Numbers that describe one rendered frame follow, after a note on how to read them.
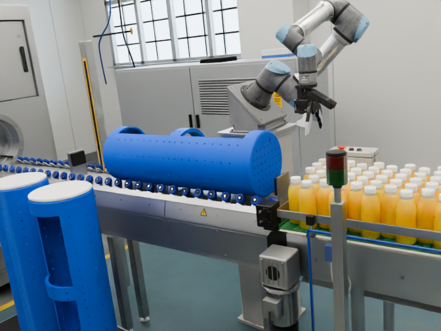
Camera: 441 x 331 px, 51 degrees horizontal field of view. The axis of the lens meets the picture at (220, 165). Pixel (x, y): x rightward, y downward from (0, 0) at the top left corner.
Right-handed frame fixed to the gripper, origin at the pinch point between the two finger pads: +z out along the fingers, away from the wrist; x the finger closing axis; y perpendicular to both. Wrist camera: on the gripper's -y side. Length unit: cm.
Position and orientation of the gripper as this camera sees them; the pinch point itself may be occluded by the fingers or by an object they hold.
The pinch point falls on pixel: (315, 132)
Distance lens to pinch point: 194.0
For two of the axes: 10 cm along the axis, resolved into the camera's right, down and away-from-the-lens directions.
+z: 0.9, 9.6, 2.5
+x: -5.6, 2.6, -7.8
